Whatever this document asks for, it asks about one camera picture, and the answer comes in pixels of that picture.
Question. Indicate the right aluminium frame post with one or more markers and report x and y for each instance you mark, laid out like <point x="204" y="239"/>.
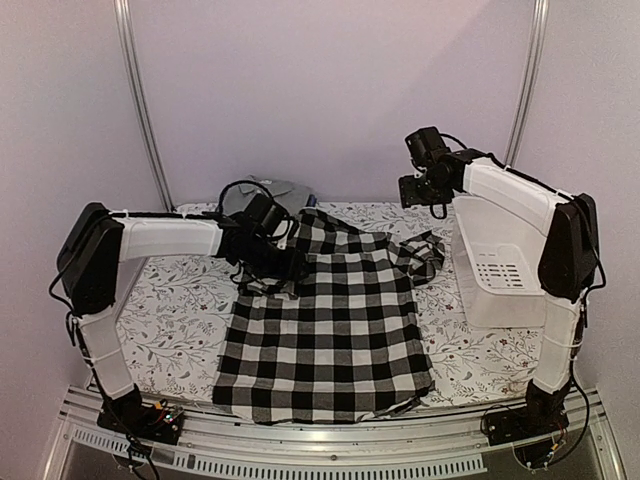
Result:
<point x="531" y="70"/>

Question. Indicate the aluminium frame post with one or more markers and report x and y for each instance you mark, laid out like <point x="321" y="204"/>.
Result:
<point x="531" y="70"/>
<point x="125" y="29"/>

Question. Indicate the blue checkered shirt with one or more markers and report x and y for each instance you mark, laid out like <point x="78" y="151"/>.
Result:
<point x="312" y="200"/>

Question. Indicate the left aluminium frame post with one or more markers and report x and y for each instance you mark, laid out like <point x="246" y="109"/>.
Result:
<point x="125" y="29"/>

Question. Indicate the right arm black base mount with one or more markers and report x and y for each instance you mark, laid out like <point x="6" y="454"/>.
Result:
<point x="503" y="424"/>

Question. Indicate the white plastic basket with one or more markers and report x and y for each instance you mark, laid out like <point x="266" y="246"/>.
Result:
<point x="495" y="256"/>

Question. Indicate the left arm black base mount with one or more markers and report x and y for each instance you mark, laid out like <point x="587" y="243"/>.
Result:
<point x="158" y="422"/>

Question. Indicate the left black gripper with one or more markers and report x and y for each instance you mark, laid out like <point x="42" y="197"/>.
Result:
<point x="289" y="269"/>

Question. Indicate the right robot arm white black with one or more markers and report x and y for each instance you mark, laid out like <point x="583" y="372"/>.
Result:
<point x="568" y="268"/>

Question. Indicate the grey polo shirt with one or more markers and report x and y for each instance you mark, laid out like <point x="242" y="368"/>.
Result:
<point x="292" y="196"/>

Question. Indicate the floral patterned table cloth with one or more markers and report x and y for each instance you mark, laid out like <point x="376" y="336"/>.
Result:
<point x="173" y="324"/>

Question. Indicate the aluminium front rail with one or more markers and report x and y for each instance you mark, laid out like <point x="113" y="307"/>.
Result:
<point x="425" y="443"/>

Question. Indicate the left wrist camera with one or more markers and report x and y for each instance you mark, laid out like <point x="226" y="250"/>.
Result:
<point x="263" y="215"/>

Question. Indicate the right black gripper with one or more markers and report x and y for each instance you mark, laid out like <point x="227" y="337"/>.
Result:
<point x="409" y="197"/>

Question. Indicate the black white checkered shirt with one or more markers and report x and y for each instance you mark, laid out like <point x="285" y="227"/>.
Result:
<point x="339" y="346"/>

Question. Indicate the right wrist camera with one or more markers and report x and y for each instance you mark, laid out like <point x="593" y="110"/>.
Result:
<point x="425" y="146"/>

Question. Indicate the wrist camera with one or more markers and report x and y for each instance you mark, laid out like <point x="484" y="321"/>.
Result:
<point x="425" y="146"/>
<point x="263" y="215"/>

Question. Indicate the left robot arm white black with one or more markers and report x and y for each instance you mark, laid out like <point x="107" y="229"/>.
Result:
<point x="101" y="240"/>

